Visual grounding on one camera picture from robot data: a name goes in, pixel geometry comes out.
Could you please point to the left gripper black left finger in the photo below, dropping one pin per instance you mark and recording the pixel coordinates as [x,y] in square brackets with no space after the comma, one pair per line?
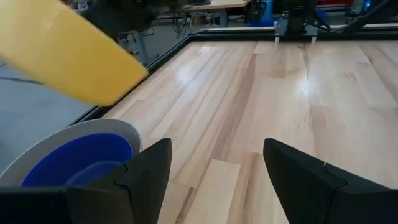
[146,180]

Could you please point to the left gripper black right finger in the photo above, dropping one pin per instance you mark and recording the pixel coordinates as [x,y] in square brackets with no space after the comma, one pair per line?
[298,180]

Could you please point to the yellow plastic bowl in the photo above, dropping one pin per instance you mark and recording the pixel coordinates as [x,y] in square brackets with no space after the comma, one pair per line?
[62,53]

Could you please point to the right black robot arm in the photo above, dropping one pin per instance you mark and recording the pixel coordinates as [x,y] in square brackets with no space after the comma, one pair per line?
[295,18]

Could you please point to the wooden desk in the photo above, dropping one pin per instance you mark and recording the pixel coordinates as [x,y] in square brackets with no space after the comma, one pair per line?
[217,4]

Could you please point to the white plastic bowl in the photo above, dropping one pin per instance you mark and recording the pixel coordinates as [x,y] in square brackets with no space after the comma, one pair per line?
[43,144]

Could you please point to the blue container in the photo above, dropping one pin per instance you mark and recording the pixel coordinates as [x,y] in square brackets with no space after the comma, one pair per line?
[261,14]

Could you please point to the black diagonal frame brace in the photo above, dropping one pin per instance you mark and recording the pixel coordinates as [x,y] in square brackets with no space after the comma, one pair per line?
[370,15]

